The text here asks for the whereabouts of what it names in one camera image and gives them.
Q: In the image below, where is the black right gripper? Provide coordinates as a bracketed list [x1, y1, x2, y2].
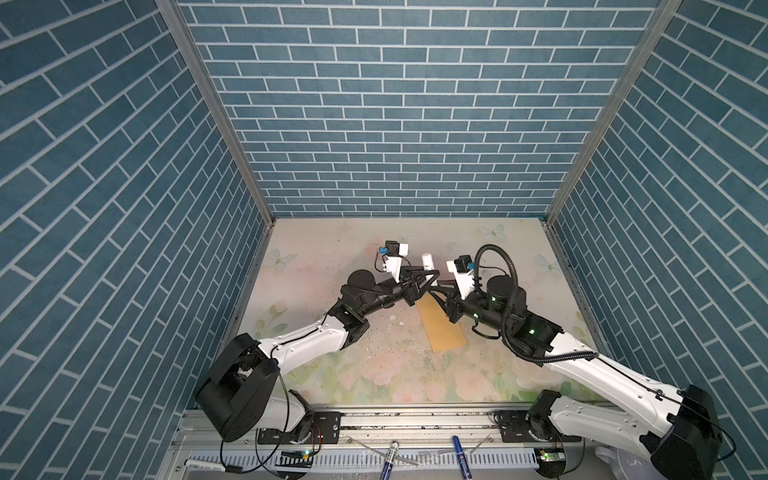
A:
[429, 277, 512, 336]

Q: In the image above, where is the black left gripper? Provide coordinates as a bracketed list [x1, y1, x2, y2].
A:
[356, 267, 436, 319]

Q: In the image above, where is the white glue stick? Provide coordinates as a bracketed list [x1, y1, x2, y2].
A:
[421, 253, 435, 271]

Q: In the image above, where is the brown paper envelope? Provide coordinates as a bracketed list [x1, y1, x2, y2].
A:
[416, 295, 467, 353]

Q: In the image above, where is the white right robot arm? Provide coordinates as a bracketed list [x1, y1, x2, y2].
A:
[430, 276, 726, 479]

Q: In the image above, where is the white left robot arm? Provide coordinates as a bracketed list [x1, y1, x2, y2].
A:
[195, 267, 439, 443]

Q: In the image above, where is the white-blue marker pen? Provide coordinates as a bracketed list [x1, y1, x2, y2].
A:
[379, 441, 399, 480]

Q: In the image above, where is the blue marker pen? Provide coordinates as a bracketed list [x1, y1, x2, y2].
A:
[452, 435, 473, 480]

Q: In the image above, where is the white plastic cup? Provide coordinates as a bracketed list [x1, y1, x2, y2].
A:
[595, 446, 653, 480]

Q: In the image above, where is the black marker pen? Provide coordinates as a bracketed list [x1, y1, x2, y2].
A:
[184, 458, 226, 472]

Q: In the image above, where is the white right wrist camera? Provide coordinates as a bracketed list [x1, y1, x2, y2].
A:
[446, 255, 476, 300]

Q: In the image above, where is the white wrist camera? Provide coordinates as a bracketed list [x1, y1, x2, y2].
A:
[374, 240, 409, 283]
[446, 255, 476, 300]

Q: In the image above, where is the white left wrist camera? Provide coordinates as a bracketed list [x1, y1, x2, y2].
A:
[374, 240, 409, 283]

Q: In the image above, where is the black corrugated cable hose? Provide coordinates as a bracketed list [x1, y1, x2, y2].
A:
[472, 243, 601, 365]

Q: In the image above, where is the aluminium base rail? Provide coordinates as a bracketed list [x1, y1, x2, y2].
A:
[167, 403, 679, 480]

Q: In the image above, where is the aluminium right corner post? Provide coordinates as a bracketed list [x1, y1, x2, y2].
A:
[543, 0, 682, 228]

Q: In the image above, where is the aluminium corner post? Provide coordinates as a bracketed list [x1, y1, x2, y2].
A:
[543, 0, 682, 228]
[156, 0, 275, 229]

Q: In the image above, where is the aluminium left corner post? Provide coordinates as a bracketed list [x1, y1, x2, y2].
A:
[156, 0, 275, 229]

